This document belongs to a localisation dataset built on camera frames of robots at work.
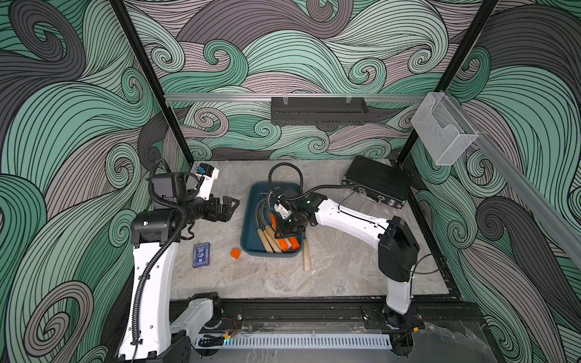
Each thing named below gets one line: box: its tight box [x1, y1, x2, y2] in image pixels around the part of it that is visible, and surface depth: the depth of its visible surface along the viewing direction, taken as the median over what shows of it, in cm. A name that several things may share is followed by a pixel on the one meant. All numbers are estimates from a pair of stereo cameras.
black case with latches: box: [341, 155, 411, 208], surface depth 109 cm
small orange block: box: [229, 248, 242, 260], surface depth 88 cm
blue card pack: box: [192, 242, 211, 269], surface depth 87 cm
